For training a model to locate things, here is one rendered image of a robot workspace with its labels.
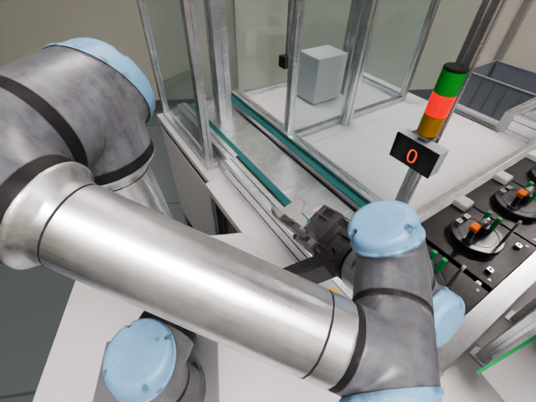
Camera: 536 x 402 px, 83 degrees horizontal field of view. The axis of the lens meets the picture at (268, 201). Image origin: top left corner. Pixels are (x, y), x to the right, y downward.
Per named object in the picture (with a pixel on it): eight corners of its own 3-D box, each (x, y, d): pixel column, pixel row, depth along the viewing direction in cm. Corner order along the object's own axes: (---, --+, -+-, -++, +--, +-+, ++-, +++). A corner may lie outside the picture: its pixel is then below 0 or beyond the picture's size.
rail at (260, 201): (412, 400, 67) (432, 387, 59) (226, 180, 120) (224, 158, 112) (427, 385, 69) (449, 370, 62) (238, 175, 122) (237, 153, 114)
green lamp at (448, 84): (448, 99, 63) (459, 76, 60) (427, 90, 66) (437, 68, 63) (462, 94, 65) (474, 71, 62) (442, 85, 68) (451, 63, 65)
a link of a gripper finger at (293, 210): (288, 192, 63) (320, 216, 58) (268, 212, 63) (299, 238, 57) (283, 184, 61) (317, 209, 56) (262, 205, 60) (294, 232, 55)
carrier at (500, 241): (488, 293, 77) (518, 266, 68) (410, 231, 91) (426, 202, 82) (534, 252, 86) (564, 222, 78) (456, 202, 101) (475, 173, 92)
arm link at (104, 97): (149, 339, 63) (-76, 76, 26) (183, 278, 73) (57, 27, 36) (201, 354, 60) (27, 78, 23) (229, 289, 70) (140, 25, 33)
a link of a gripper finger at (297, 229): (289, 219, 60) (321, 246, 55) (284, 226, 60) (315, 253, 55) (283, 209, 56) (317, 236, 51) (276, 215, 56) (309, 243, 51)
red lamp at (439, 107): (439, 120, 67) (448, 100, 63) (419, 112, 70) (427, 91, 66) (451, 115, 69) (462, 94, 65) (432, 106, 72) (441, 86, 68)
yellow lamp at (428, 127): (430, 140, 70) (439, 121, 67) (411, 131, 73) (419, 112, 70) (443, 134, 72) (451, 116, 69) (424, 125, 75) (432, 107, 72)
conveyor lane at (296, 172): (411, 364, 72) (428, 348, 65) (239, 175, 122) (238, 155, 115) (477, 304, 84) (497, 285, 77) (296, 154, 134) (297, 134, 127)
